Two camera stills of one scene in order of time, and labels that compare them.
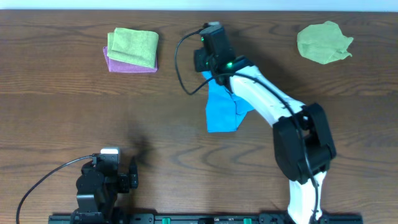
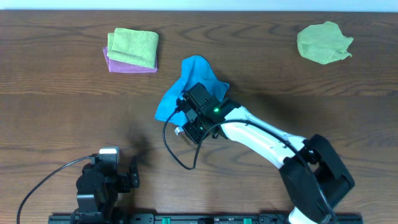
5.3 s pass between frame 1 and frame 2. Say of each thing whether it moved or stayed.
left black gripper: stayed
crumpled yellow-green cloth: stayed
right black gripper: moved
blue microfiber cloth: moved
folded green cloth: stayed
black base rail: stayed
